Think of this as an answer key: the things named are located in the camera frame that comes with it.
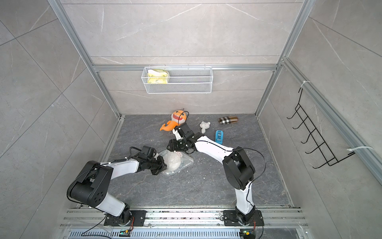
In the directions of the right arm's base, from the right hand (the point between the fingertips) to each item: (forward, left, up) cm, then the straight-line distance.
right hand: (171, 148), depth 87 cm
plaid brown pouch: (+31, -40, -10) cm, 52 cm away
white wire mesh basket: (+43, -8, +18) cm, 48 cm away
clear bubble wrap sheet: (-3, -9, -10) cm, 14 cm away
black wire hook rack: (-10, -70, +20) cm, 74 cm away
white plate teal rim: (-3, 0, -10) cm, 10 cm away
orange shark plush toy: (+29, -2, -4) cm, 30 cm away
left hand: (-6, +1, -10) cm, 12 cm away
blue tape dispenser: (+15, -32, -10) cm, 36 cm away
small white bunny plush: (+25, -22, -9) cm, 34 cm away
